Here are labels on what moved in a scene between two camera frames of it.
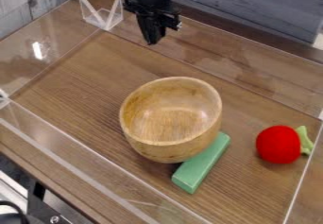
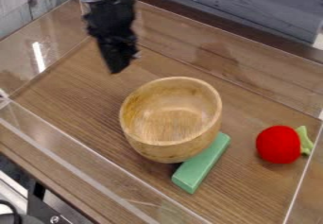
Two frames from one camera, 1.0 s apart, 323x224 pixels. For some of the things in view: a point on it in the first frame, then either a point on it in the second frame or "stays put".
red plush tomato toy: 281,143 stays put
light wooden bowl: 169,118 stays put
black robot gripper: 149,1 -> 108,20
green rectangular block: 192,172 stays put
